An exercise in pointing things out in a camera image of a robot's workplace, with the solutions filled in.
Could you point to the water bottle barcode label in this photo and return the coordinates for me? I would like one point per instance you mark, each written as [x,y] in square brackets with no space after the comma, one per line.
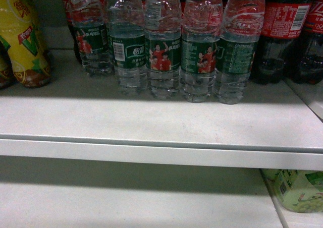
[125,25]

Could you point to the water bottle red players label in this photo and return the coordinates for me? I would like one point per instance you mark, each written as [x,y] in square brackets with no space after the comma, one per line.
[162,28]

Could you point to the white upper shelf board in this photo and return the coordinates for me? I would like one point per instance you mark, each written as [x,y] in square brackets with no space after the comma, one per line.
[78,117]

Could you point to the white shelf board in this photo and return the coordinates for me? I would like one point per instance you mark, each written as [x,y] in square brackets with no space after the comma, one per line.
[38,192]
[78,117]

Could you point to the water bottle behind front one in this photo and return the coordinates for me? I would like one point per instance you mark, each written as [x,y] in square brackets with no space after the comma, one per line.
[201,23]

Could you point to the water bottle right of row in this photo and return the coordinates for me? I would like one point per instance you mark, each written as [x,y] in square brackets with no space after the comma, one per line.
[240,32]

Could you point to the water bottle far left row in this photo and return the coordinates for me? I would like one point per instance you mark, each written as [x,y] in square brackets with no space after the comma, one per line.
[91,34]

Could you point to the white lower shelf board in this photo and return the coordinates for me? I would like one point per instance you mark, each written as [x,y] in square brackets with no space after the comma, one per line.
[38,192]

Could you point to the cola bottle behind water left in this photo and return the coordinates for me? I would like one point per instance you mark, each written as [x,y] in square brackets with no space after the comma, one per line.
[71,29]

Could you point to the cola bottle right edge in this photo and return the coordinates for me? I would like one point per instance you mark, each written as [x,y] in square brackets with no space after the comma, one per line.
[305,57]

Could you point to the brown tea bottle left edge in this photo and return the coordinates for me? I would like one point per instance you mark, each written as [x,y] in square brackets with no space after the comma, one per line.
[7,77]

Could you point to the cola bottle red label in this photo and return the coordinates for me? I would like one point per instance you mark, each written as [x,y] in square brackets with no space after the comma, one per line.
[283,22]

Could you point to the yellow lemon tea bottle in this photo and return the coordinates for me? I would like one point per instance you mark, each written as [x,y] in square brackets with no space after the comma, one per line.
[24,43]

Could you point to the green grape juice bottle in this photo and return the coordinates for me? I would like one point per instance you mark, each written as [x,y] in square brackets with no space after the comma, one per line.
[297,190]

